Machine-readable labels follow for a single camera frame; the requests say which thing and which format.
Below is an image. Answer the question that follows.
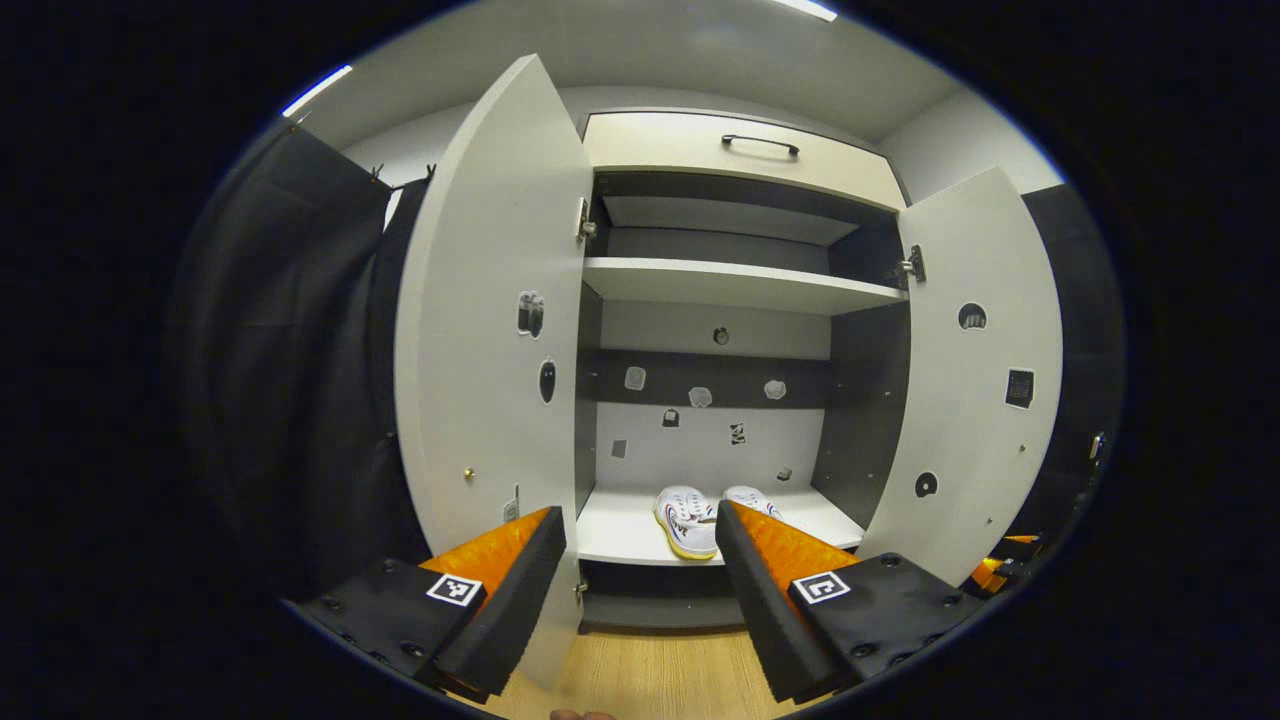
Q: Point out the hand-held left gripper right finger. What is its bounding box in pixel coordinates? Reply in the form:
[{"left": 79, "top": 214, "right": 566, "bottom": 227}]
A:
[{"left": 713, "top": 500, "right": 988, "bottom": 704}]

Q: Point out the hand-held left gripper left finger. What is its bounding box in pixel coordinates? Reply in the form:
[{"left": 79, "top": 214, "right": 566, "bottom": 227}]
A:
[{"left": 283, "top": 506, "right": 569, "bottom": 699}]

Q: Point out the white cabinet door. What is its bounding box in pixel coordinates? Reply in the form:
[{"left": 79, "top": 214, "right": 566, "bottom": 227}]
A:
[
  {"left": 393, "top": 53, "right": 596, "bottom": 691},
  {"left": 858, "top": 165, "right": 1064, "bottom": 589}
]

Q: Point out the white shoe cabinet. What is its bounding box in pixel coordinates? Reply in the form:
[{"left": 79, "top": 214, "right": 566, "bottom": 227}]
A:
[{"left": 572, "top": 105, "right": 916, "bottom": 631}]

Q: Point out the cream cabinet drawer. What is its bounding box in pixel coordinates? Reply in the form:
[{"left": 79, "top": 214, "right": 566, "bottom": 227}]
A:
[{"left": 582, "top": 110, "right": 909, "bottom": 213}]

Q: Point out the black backdrop cloth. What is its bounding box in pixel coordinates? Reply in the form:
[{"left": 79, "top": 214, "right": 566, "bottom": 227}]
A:
[
  {"left": 170, "top": 120, "right": 441, "bottom": 601},
  {"left": 1005, "top": 183, "right": 1129, "bottom": 541}
]

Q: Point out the black drawer handle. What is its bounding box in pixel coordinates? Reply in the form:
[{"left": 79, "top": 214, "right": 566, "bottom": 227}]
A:
[{"left": 720, "top": 134, "right": 801, "bottom": 158}]

